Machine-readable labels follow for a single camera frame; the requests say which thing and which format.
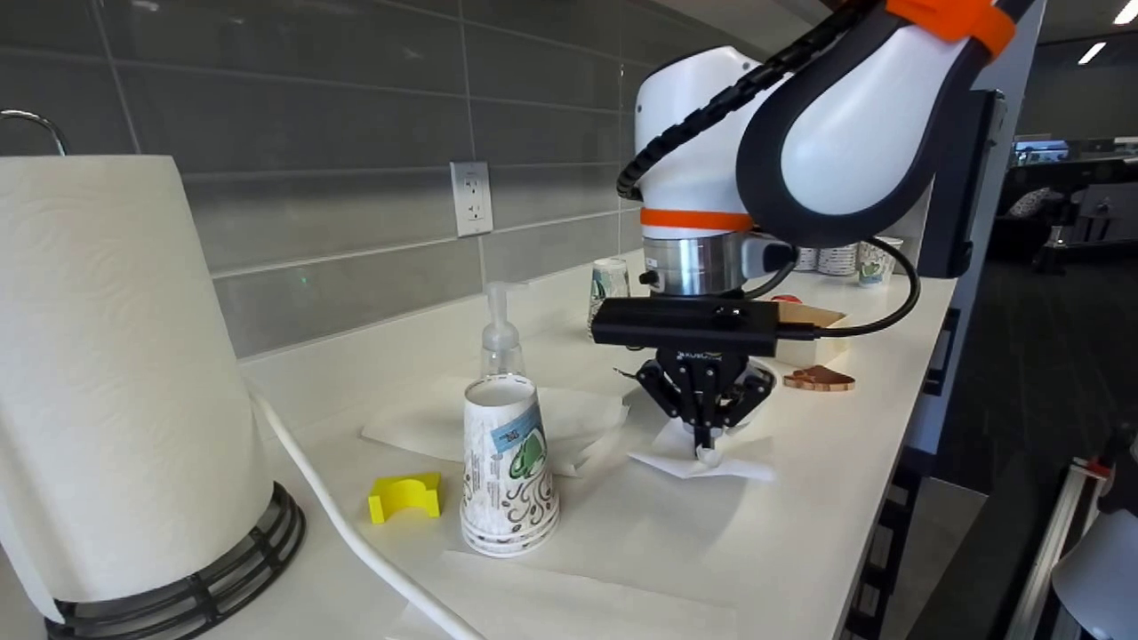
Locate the single printed paper cup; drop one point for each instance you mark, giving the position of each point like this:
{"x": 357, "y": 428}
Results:
{"x": 509, "y": 473}

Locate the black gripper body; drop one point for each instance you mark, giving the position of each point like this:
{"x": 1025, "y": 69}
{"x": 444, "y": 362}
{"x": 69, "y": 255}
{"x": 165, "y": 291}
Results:
{"x": 699, "y": 362}

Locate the patterned paper cup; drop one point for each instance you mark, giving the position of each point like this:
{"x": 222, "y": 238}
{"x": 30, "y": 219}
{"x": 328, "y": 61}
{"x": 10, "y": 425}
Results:
{"x": 611, "y": 291}

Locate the yellow plastic piece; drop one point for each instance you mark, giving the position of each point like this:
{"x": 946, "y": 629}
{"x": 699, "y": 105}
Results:
{"x": 405, "y": 501}

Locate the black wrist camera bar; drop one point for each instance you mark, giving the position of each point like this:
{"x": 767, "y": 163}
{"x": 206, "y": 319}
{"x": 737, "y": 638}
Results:
{"x": 689, "y": 325}

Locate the brown pretzel-shaped object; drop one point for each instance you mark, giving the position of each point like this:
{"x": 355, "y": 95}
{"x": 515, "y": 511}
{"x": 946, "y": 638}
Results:
{"x": 818, "y": 377}

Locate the grey rounded object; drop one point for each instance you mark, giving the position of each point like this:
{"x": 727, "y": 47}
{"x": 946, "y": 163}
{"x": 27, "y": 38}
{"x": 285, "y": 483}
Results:
{"x": 1097, "y": 582}

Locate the wooden box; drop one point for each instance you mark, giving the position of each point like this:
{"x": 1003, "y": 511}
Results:
{"x": 814, "y": 315}

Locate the clear plastic bottle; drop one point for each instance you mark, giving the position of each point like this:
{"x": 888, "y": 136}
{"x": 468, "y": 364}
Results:
{"x": 502, "y": 341}

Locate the paper towel roll on holder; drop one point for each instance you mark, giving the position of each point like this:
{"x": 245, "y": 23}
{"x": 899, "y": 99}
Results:
{"x": 238, "y": 575}

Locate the white paper towel roll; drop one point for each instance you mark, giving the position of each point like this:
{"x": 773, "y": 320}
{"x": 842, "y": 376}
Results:
{"x": 110, "y": 377}

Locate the white wall outlet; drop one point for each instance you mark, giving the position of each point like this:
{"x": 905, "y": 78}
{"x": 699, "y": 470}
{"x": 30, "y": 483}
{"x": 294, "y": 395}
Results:
{"x": 472, "y": 202}

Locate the dark base cabinet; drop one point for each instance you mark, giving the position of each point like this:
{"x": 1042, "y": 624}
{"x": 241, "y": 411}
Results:
{"x": 900, "y": 473}

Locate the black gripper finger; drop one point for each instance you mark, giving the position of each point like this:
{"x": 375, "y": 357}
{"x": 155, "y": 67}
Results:
{"x": 679, "y": 395}
{"x": 737, "y": 395}

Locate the computer monitor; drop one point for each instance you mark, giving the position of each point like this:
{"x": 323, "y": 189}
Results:
{"x": 1041, "y": 150}

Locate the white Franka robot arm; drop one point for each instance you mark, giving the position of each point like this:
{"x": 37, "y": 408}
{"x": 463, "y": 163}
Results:
{"x": 854, "y": 156}

